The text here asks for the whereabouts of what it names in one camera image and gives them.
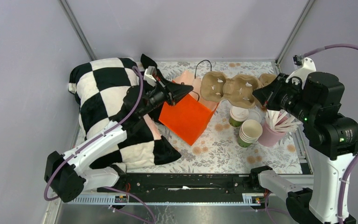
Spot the stack of green paper cups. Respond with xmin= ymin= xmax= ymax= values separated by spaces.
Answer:
xmin=237 ymin=119 xmax=263 ymax=147

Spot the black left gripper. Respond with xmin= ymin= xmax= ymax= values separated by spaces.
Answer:
xmin=138 ymin=77 xmax=194 ymax=117

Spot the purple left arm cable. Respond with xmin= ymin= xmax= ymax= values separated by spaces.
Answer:
xmin=43 ymin=66 xmax=157 ymax=224

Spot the floral table mat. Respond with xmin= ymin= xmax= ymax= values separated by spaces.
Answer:
xmin=74 ymin=61 xmax=303 ymax=175

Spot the orange paper bag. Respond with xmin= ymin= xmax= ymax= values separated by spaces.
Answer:
xmin=158 ymin=70 xmax=219 ymax=146

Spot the white plastic cup lid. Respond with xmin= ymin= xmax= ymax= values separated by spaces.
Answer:
xmin=230 ymin=106 xmax=249 ymax=122

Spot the green paper coffee cup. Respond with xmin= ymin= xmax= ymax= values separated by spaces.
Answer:
xmin=229 ymin=116 xmax=244 ymax=127

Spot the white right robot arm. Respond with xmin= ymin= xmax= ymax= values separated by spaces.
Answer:
xmin=248 ymin=56 xmax=358 ymax=224

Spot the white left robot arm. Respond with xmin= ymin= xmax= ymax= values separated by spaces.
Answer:
xmin=43 ymin=66 xmax=193 ymax=203

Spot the brown cardboard cup carrier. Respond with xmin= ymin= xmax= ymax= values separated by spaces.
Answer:
xmin=200 ymin=71 xmax=262 ymax=109

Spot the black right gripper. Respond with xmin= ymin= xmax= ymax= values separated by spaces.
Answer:
xmin=252 ymin=71 xmax=315 ymax=121

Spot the pink cup of stirrers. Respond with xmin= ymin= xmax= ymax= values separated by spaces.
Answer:
xmin=258 ymin=110 xmax=301 ymax=147

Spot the black white checkered blanket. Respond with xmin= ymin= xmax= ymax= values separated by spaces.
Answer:
xmin=68 ymin=57 xmax=181 ymax=169

